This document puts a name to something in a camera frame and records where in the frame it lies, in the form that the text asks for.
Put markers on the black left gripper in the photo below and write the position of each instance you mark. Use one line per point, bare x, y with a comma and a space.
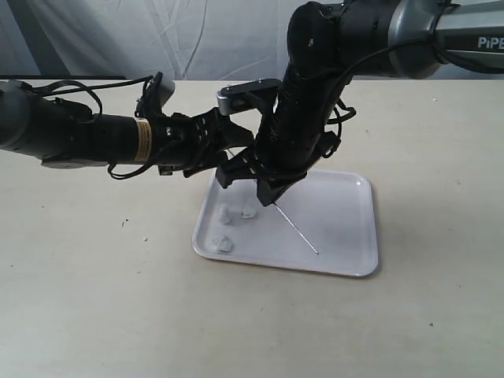
195, 144

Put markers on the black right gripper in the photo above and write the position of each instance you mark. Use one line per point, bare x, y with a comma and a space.
291, 136

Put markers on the white foam piece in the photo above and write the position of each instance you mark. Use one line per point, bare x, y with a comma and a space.
221, 244
224, 215
249, 209

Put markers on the thin metal skewer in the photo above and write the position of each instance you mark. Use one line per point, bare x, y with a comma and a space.
294, 226

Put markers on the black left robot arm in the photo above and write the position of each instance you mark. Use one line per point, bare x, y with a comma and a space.
63, 134

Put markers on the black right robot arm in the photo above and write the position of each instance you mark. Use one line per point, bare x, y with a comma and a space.
328, 45

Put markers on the white rectangular plastic tray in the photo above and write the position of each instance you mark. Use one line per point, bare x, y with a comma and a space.
334, 210

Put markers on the grey backdrop curtain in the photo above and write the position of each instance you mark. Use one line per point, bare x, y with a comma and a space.
186, 40

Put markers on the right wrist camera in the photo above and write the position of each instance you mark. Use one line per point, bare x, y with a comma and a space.
259, 94

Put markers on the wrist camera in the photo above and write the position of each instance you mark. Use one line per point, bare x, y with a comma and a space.
259, 94
155, 93

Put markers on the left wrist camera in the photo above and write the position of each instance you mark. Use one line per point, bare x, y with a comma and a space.
155, 93

